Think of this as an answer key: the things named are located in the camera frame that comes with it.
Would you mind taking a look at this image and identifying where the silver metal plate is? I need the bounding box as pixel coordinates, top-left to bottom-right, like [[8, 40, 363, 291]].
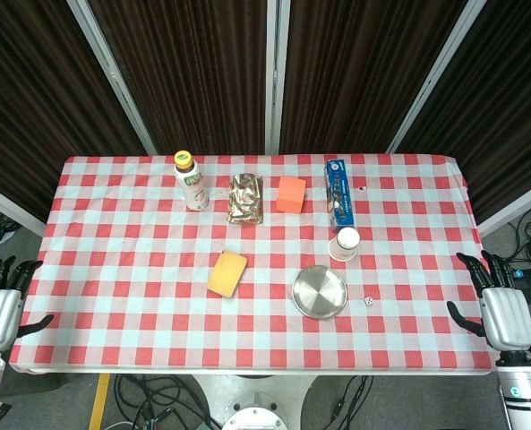
[[291, 264, 349, 320]]

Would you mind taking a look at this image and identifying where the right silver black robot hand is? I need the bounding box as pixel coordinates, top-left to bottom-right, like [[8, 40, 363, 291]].
[[446, 249, 531, 355]]

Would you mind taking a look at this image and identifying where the dark brown curtain panel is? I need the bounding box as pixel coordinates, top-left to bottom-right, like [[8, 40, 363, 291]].
[[278, 0, 468, 156], [89, 0, 269, 156], [0, 0, 146, 221], [398, 0, 531, 223]]

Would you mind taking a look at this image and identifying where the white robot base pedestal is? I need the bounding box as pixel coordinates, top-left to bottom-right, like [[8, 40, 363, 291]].
[[192, 374, 321, 430]]

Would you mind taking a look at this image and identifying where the yellow floor tape strip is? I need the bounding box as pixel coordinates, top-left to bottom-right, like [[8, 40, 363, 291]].
[[88, 374, 112, 430]]

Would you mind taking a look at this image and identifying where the white paper cup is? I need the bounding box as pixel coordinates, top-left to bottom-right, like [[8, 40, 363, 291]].
[[328, 227, 361, 262]]

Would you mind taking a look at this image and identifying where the yellow sponge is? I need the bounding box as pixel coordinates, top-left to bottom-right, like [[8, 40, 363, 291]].
[[207, 250, 249, 298]]

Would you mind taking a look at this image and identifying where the white partition frame post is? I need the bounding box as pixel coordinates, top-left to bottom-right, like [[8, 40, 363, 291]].
[[385, 0, 488, 154], [66, 0, 158, 156], [0, 178, 47, 237], [264, 0, 292, 156], [476, 176, 531, 237]]

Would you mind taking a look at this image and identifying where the white bottle with yellow cap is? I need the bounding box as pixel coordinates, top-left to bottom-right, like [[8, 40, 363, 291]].
[[173, 150, 210, 211]]

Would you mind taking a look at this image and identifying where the blue rectangular carton box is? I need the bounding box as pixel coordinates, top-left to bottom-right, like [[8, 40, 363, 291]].
[[322, 158, 355, 233]]

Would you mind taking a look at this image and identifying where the orange foam cube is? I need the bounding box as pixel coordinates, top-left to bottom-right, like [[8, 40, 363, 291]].
[[276, 176, 307, 214]]

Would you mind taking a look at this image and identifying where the red white checkered tablecloth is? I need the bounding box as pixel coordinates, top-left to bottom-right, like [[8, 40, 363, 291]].
[[8, 154, 510, 375]]

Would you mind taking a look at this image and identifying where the gold foil snack packet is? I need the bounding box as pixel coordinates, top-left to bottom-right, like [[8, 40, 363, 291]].
[[227, 173, 266, 227]]

